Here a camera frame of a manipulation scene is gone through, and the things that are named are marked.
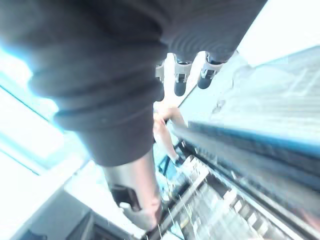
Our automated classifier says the right robot hand, black cloth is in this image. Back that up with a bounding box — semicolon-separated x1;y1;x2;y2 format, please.
0;0;268;233

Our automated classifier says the dishwasher with open door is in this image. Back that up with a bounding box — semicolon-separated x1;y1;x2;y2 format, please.
147;49;320;240

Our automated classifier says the person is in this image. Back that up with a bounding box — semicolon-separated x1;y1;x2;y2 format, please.
152;101;188;166

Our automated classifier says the dark grey cabinet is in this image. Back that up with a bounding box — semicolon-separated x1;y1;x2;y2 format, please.
17;187;148;240

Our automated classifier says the wire dishwasher rack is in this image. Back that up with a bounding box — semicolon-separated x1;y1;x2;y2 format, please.
149;152;303;240

